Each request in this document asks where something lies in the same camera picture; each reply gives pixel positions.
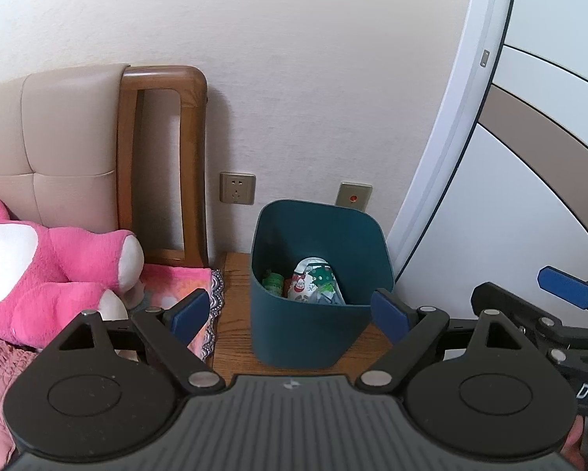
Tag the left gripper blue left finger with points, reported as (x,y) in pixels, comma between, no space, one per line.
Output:
(166,335)

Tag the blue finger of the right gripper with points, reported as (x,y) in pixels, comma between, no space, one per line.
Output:
(564,286)

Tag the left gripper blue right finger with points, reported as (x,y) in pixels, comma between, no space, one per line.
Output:
(415,336)

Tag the Christmas tree print sock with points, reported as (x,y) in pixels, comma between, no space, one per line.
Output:
(313,281)

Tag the dark teal trash bin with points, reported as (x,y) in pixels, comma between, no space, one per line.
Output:
(297,335)

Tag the person's right hand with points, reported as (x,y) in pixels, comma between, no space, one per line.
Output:
(571,450)

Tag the wooden nightstand with drawers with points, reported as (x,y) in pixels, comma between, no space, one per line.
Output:
(233,355)

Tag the green wrapper in bin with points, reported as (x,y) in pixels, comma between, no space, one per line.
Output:
(274,283)

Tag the white wardrobe sliding door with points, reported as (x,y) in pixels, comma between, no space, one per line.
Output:
(501,191)

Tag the pink plush bear toy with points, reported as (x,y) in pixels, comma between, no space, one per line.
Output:
(49,276)

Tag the beige padded headboard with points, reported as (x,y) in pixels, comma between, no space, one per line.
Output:
(58,133)

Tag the wall switch with red dot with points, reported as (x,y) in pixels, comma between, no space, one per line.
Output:
(354,195)

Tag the beige wall power socket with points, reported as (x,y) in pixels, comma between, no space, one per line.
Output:
(237,188)

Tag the wooden headboard frame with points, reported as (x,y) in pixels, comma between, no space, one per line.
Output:
(160,162)

